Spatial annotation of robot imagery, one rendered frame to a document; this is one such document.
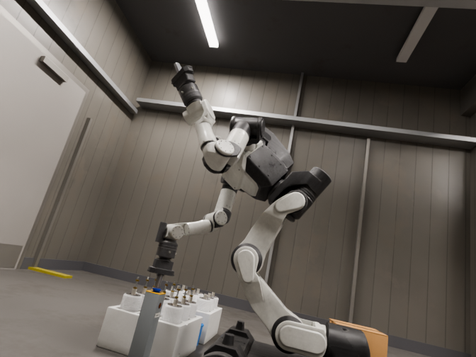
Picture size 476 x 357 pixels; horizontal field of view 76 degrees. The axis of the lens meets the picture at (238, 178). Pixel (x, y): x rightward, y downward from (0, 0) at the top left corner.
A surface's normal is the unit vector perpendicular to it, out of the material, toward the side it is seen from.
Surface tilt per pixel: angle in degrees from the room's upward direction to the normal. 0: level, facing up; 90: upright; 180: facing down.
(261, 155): 77
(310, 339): 90
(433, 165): 90
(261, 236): 90
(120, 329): 90
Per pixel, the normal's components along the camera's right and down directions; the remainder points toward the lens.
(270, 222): -0.31, 0.10
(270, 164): 0.27, -0.42
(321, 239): -0.14, -0.30
